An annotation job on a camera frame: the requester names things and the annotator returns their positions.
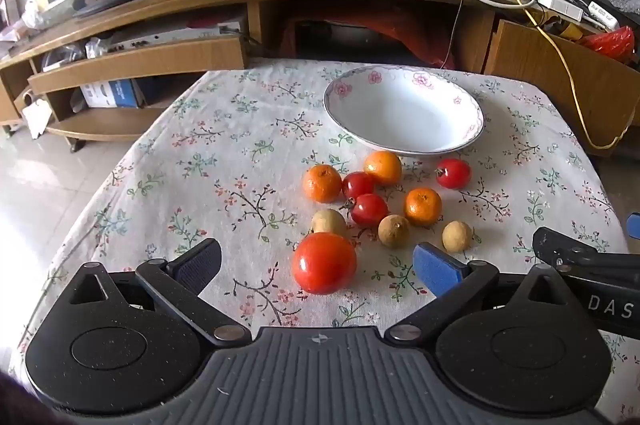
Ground red cherry tomato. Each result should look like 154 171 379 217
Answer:
344 194 390 227
341 172 376 201
435 158 472 190

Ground red plastic bag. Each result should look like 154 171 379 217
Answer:
580 25 636 58

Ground orange mandarin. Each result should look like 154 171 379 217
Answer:
302 165 343 204
404 188 443 226
363 150 403 187

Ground clear plastic bag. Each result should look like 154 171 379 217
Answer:
42 38 108 73

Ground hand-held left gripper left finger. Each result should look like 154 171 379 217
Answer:
69 237 252 348

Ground yellow cable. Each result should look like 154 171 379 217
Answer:
372 0 638 151

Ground blue and white box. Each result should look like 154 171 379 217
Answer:
80 78 146 108

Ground red cloth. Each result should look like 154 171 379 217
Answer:
295 12 457 68

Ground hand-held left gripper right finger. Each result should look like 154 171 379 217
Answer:
383 241 581 348

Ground brown longan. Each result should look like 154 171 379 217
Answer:
378 214 411 248
311 208 347 237
442 220 473 253

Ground floral tablecloth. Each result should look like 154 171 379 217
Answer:
10 58 632 425

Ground white floral rimmed plate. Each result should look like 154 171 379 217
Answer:
323 65 486 156

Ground large red tomato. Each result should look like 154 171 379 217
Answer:
291 232 358 295

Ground brown cardboard scraps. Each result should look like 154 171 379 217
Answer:
545 18 588 41

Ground silver set-top box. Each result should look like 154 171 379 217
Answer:
100 21 246 53

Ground small white labelled box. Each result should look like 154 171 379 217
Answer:
587 0 621 31

